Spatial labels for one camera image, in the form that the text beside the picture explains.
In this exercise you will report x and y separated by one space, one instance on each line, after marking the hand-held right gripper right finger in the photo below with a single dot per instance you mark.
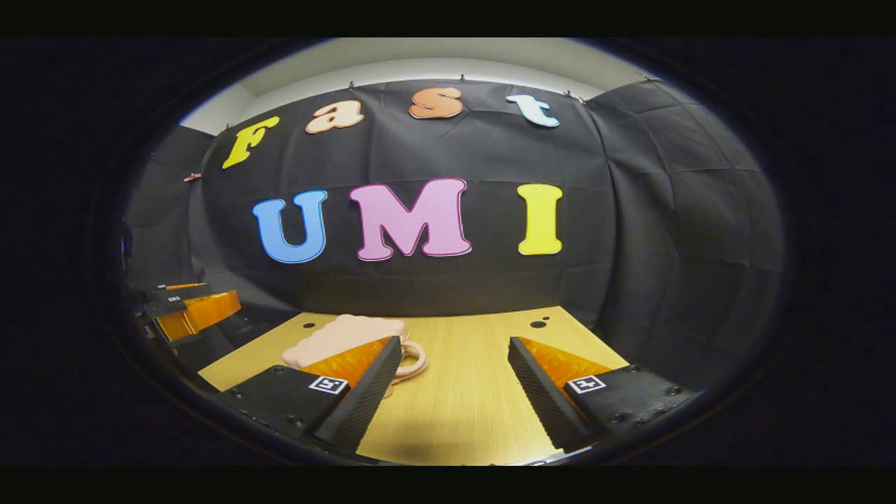
539 395

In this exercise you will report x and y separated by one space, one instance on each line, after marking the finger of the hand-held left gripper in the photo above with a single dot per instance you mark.
175 297
203 311

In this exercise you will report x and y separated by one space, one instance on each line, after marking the black backdrop cloth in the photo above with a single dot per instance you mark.
630 245

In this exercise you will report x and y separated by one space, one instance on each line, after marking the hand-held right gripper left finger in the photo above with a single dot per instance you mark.
367 399

